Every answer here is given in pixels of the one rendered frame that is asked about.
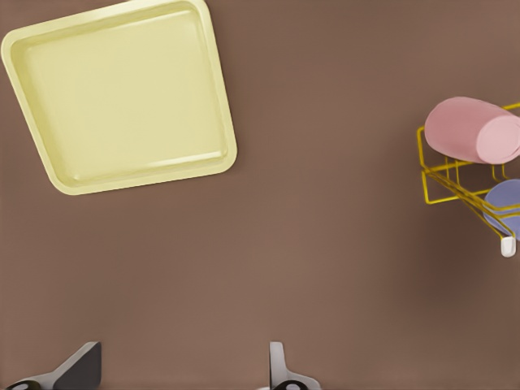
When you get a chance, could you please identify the pale yellow square tray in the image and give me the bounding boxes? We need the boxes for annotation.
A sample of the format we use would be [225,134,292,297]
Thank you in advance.
[0,0,238,197]

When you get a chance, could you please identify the lavender blue plate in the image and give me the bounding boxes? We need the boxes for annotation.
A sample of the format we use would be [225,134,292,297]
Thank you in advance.
[483,179,520,237]

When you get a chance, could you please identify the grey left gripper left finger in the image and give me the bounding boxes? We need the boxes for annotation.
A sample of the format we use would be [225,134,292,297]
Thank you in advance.
[2,340,102,390]

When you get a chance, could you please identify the pink cup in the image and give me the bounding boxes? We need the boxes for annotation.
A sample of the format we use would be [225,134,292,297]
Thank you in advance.
[424,96,520,166]

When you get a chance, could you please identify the yellow wire dish rack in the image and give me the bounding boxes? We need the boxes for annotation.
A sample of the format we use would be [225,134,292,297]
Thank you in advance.
[416,102,520,258]

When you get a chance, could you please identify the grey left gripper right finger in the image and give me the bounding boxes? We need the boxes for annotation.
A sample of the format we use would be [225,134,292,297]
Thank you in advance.
[266,341,322,390]

